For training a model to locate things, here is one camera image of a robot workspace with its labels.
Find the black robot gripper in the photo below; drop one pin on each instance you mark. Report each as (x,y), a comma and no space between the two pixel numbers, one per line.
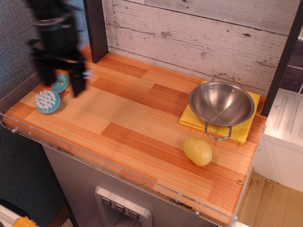
(57,48)

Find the teal brush white bristles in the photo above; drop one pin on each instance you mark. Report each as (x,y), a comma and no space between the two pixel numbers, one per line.
(48,101)

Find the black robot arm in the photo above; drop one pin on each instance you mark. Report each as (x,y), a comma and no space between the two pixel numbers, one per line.
(49,9)

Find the grey toy fridge cabinet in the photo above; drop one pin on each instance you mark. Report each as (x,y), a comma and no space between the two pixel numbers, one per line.
(78,182)

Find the silver dispenser button panel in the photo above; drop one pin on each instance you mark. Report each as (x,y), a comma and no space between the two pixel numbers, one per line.
(122,209)

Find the orange and black object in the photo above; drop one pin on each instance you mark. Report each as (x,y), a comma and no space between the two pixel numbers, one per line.
(24,222)

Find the yellow plastic potato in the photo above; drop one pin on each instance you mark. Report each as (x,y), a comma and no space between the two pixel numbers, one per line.
(198,151)

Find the yellow folded cloth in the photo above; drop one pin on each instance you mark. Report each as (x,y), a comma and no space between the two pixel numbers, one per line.
(239,132)

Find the white cabinet at right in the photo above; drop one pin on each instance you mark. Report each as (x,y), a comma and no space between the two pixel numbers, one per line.
(280,152)

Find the dark left vertical post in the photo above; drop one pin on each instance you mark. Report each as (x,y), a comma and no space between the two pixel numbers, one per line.
(96,29)

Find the dark vertical post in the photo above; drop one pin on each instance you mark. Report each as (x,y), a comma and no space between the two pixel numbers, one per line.
(284,60)
(96,29)

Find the clear acrylic guard rail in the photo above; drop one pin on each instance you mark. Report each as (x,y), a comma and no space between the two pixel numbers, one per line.
(126,124)

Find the steel colander bowl with handles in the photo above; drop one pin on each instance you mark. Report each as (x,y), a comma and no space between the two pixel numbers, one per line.
(221,103)

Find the dark right vertical post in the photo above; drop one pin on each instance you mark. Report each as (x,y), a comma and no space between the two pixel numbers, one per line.
(284,60)

